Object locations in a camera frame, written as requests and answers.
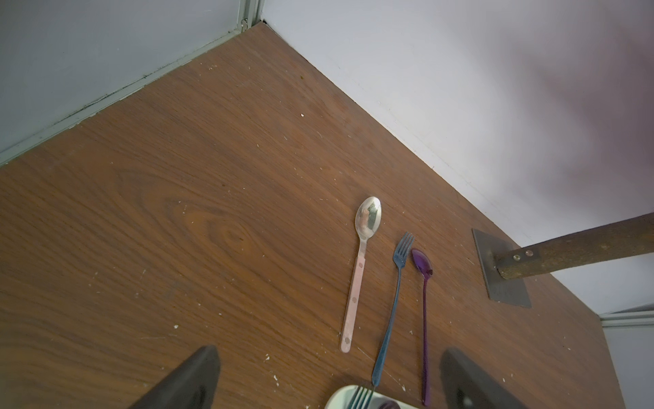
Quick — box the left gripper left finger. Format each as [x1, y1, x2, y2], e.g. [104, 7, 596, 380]
[129, 345, 221, 409]

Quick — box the white square tray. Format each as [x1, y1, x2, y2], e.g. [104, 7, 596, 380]
[325, 385, 416, 409]

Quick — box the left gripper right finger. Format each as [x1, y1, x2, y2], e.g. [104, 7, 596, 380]
[440, 348, 526, 409]

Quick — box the dark square tree base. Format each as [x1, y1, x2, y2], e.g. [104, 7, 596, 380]
[473, 228, 532, 308]

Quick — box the blue fork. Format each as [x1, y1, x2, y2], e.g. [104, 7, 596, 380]
[371, 232, 415, 389]

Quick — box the silver spoon pink handle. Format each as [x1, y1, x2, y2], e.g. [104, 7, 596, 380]
[340, 196, 383, 353]

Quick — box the purple spoon thin handle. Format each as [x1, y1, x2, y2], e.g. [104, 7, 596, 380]
[411, 248, 434, 407]

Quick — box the pink cherry blossom tree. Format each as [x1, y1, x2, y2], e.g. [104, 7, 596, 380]
[494, 213, 653, 279]

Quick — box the dark purple spoon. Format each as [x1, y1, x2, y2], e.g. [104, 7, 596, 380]
[378, 400, 400, 409]

